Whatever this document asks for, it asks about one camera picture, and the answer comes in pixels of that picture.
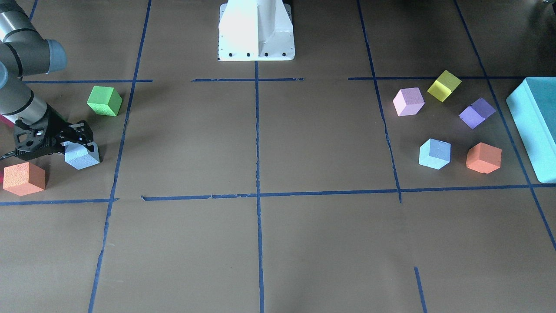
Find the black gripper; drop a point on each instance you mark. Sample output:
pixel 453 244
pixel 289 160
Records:
pixel 55 127

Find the light blue block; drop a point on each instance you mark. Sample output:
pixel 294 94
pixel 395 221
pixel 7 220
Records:
pixel 80 157
pixel 435 154

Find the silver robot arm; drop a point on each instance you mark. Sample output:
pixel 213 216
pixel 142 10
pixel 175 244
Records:
pixel 24 52

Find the green foam block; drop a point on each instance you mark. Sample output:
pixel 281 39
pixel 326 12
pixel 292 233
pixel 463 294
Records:
pixel 105 101

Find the orange block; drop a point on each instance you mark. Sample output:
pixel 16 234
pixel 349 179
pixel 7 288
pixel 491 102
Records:
pixel 23 179
pixel 484 158

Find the crimson block near tray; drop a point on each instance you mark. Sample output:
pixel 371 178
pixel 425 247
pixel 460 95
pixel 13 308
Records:
pixel 6 121

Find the pink foam block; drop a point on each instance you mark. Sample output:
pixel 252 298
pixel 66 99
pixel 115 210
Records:
pixel 408 101

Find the yellow foam block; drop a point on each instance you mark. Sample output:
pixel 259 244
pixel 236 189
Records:
pixel 444 86

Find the purple block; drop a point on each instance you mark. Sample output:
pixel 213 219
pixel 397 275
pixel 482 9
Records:
pixel 477 113

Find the teal plastic bin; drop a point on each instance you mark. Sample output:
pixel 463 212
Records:
pixel 533 108

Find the white pedestal column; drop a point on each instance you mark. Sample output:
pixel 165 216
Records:
pixel 256 30

